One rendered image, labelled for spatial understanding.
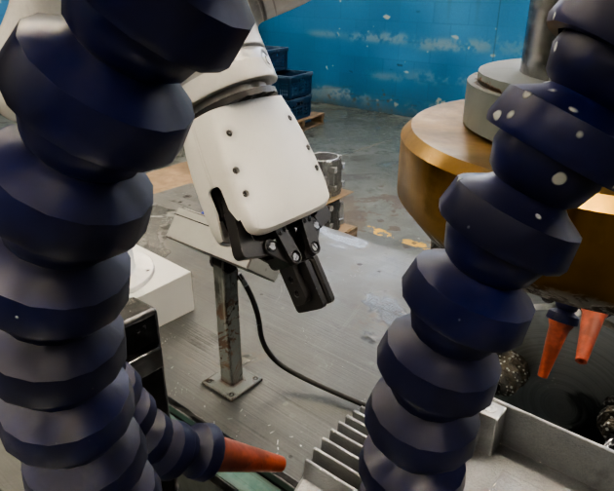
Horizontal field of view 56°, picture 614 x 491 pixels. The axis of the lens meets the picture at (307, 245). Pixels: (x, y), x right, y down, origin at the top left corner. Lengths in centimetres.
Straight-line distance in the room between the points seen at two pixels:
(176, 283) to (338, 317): 31
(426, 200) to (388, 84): 664
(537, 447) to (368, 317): 75
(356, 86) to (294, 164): 666
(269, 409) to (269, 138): 54
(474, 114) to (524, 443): 24
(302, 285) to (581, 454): 22
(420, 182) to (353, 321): 90
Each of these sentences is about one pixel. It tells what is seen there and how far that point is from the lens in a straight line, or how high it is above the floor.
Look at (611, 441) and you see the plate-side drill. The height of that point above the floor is 106.
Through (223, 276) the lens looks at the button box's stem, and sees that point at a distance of 84.
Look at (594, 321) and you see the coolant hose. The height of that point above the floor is 119.
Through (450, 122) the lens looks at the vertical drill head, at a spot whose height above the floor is 133.
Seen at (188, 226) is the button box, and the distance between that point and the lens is 85.
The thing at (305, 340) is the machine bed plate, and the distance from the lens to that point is 105.
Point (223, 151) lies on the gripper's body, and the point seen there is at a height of 128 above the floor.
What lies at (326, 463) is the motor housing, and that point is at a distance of 41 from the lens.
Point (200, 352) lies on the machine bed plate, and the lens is 104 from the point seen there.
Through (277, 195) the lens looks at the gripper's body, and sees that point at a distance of 44.
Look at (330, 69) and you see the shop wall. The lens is 732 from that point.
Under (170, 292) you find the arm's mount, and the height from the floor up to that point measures 86.
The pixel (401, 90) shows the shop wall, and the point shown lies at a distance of 677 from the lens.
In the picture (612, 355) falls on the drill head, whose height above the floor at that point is 111.
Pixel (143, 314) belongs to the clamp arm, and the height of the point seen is 125.
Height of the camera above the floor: 139
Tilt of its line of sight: 25 degrees down
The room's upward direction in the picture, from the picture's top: straight up
